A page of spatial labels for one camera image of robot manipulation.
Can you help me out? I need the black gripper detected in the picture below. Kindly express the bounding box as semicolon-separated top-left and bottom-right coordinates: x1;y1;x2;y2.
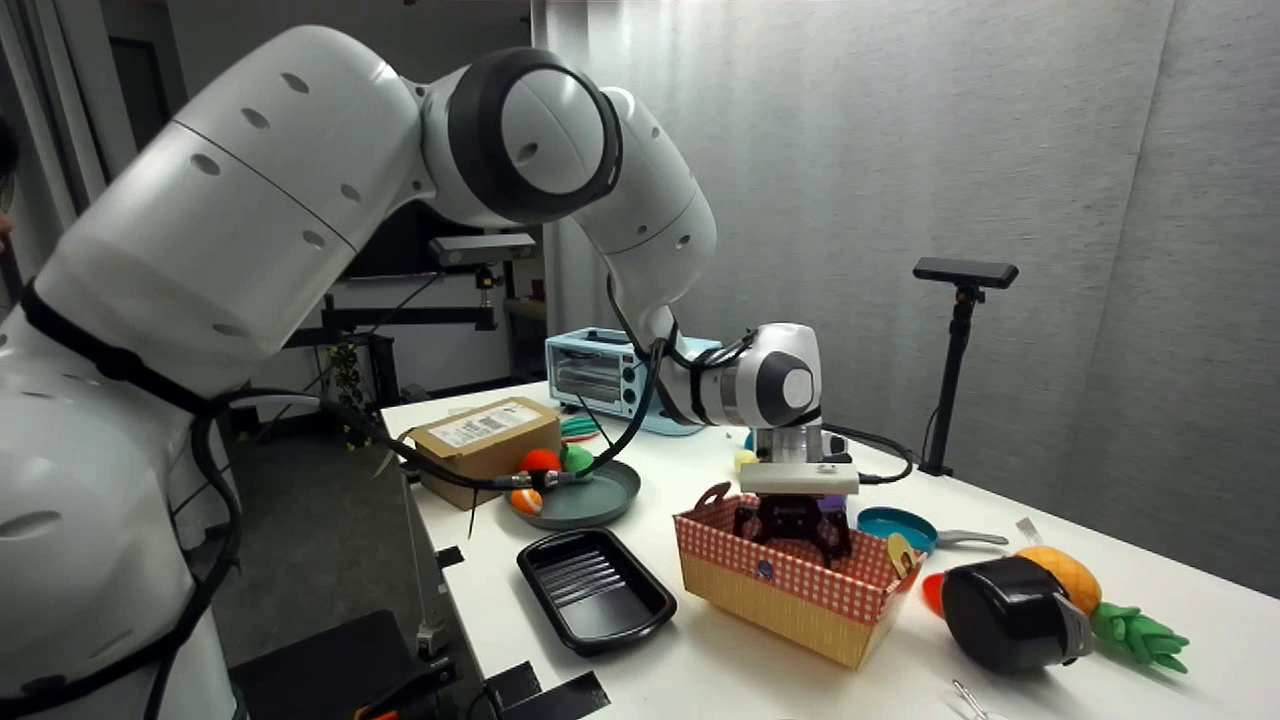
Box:
736;493;856;568

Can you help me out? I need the red checkered basket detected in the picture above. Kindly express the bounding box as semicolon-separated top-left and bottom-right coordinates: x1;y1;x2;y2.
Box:
672;480;925;672

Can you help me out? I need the teal toy frying pan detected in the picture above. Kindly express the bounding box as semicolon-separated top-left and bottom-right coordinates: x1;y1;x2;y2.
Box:
852;505;1012;559

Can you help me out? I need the yellow round toy slice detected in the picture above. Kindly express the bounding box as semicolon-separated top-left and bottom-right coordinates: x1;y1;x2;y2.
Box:
884;533;919;582

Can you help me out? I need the black plastic tray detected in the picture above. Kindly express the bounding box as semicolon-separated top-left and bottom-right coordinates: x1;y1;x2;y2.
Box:
515;529;679;661

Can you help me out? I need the green round plate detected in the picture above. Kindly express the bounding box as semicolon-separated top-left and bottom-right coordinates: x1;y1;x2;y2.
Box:
510;455;645;537

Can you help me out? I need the light blue toaster oven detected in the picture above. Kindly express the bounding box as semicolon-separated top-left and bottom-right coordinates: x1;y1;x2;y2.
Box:
539;324;722;430

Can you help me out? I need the brown cardboard box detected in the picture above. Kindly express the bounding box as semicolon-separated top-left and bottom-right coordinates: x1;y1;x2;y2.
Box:
404;393;564;511

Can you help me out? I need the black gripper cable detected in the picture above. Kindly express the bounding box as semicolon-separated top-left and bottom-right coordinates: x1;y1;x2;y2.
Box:
815;419;919;487

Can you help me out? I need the black flat table bracket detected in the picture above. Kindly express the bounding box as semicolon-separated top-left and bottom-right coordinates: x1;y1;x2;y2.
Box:
484;665;616;720

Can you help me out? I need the black camera on stand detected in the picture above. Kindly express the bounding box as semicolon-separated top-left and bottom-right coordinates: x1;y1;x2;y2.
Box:
913;253;1024;480

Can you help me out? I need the grey camera bar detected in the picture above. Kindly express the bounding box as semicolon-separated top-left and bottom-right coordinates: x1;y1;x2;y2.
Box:
428;230;539;271

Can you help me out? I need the black wall monitor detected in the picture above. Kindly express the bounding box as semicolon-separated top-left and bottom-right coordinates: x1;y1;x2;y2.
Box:
331;194;536;279

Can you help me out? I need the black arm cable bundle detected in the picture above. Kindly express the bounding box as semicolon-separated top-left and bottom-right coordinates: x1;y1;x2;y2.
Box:
0;282;672;720

